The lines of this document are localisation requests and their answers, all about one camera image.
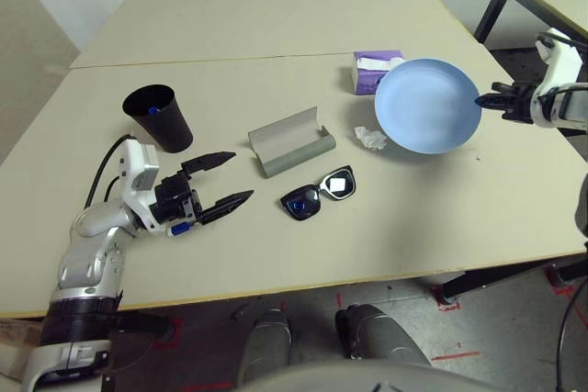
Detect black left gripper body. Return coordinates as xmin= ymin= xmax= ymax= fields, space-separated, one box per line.
xmin=153 ymin=170 xmax=204 ymax=231

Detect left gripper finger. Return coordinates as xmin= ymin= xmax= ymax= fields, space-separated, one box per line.
xmin=198 ymin=189 xmax=255 ymax=227
xmin=181 ymin=151 xmax=238 ymax=178

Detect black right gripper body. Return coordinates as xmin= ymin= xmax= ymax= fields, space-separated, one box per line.
xmin=502 ymin=82 xmax=537 ymax=126

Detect white marker with blue cap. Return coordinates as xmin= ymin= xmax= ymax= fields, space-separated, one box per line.
xmin=164 ymin=220 xmax=191 ymax=240

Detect blue plate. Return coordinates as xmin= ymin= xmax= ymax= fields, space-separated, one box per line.
xmin=374 ymin=57 xmax=483 ymax=155

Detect black sunglasses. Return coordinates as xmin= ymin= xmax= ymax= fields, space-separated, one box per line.
xmin=280 ymin=165 xmax=357 ymax=223

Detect grey glasses case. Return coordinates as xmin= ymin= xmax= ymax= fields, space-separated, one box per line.
xmin=247 ymin=106 xmax=336 ymax=180

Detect white tissue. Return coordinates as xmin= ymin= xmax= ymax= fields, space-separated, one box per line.
xmin=353 ymin=126 xmax=388 ymax=151

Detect black plastic cup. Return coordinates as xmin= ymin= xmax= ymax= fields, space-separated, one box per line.
xmin=121 ymin=84 xmax=194 ymax=154

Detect purple tissue pack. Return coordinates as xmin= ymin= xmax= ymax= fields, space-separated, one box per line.
xmin=353 ymin=50 xmax=406 ymax=96

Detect grey robot left leg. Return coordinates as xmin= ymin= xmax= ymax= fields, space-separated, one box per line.
xmin=236 ymin=308 xmax=293 ymax=384

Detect grey robot leg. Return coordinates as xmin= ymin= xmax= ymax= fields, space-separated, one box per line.
xmin=334 ymin=303 xmax=433 ymax=368
xmin=236 ymin=308 xmax=293 ymax=384

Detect grey robot right leg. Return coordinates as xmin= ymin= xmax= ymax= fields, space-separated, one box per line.
xmin=334 ymin=303 xmax=433 ymax=368

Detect grey robot torso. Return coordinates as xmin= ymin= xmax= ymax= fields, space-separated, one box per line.
xmin=238 ymin=362 xmax=520 ymax=392

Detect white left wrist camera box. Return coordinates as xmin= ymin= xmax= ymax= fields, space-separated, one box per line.
xmin=119 ymin=137 xmax=163 ymax=236

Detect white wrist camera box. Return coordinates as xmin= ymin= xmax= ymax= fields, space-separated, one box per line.
xmin=119 ymin=137 xmax=163 ymax=236
xmin=527 ymin=28 xmax=585 ymax=128

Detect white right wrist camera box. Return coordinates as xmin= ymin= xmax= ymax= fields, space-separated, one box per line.
xmin=527 ymin=28 xmax=585 ymax=128

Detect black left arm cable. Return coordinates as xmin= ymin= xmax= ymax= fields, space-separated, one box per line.
xmin=85 ymin=134 xmax=134 ymax=207

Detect black table frame foot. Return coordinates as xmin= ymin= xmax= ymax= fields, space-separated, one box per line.
xmin=434 ymin=258 xmax=588 ymax=301
xmin=109 ymin=311 xmax=174 ymax=336

